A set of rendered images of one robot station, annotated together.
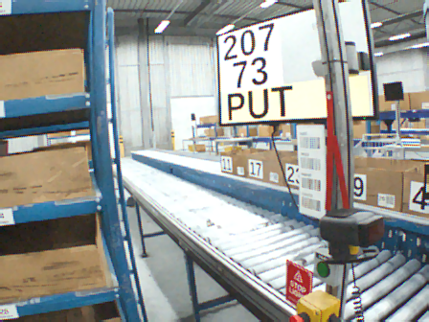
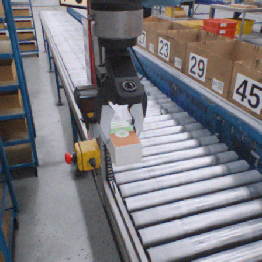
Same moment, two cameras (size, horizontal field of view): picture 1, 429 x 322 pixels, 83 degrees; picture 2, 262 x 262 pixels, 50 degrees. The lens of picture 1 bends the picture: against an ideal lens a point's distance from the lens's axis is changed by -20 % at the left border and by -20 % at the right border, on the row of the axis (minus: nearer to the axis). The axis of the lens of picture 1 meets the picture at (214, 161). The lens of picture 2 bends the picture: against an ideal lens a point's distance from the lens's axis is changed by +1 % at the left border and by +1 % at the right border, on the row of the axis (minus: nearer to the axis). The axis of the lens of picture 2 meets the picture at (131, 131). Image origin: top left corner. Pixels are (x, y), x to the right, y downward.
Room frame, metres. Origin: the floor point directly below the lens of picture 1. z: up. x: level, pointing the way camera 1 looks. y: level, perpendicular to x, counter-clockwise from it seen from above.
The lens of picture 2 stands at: (-0.21, -0.43, 1.34)
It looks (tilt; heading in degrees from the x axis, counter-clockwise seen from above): 29 degrees down; 7
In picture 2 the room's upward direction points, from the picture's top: straight up
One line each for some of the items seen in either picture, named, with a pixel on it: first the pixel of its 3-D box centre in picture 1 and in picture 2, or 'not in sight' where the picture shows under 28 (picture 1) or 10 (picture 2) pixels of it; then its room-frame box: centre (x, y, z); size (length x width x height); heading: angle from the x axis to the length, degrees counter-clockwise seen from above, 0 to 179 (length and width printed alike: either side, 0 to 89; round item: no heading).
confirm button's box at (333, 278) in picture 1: (327, 266); (91, 124); (0.54, -0.22, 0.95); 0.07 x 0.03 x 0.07; 25
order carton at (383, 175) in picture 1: (380, 181); (230, 66); (1.19, -0.76, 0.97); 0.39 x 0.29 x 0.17; 25
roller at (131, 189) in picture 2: (414, 308); (186, 178); (0.59, -0.53, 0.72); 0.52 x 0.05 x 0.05; 115
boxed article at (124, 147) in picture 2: not in sight; (121, 142); (0.29, -0.35, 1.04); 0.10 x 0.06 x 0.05; 24
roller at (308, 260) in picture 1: (310, 261); (141, 123); (1.00, -0.34, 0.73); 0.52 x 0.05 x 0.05; 115
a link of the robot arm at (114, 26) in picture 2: not in sight; (115, 24); (0.31, -0.34, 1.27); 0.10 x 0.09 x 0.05; 114
